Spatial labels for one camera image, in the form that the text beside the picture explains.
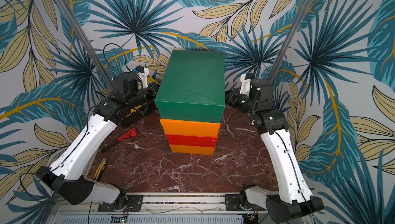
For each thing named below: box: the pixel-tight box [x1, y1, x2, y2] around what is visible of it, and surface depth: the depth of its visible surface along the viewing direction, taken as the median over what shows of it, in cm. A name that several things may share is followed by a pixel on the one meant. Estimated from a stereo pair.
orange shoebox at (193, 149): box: [169, 143, 216, 156], surface depth 91 cm
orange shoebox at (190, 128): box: [159, 118, 221, 138], surface depth 64 cm
